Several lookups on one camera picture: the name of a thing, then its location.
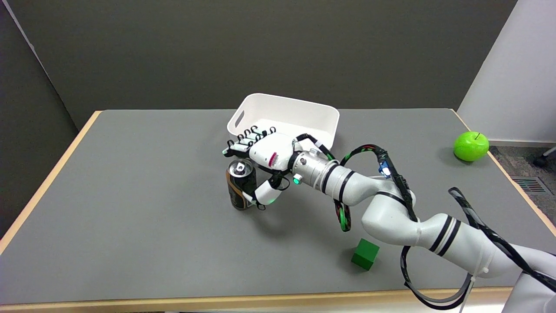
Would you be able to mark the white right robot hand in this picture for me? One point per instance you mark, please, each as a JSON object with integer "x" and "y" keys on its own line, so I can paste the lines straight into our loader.
{"x": 267, "y": 158}

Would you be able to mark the green wooden cube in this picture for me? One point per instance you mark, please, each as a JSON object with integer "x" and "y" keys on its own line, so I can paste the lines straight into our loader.
{"x": 365, "y": 254}

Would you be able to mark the black floor vent grille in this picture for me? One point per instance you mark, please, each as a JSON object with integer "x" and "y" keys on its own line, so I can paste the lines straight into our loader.
{"x": 529, "y": 184}

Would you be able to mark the green apple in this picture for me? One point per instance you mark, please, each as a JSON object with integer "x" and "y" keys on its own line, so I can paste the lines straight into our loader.
{"x": 471, "y": 146}

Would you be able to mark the black beverage can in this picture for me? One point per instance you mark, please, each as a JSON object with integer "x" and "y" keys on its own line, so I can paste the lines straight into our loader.
{"x": 239, "y": 187}

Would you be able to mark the white plastic bin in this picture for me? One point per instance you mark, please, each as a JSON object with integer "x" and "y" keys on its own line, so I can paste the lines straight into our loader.
{"x": 289, "y": 117}

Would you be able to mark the black chair caster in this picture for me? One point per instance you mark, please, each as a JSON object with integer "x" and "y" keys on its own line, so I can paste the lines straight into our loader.
{"x": 541, "y": 161}

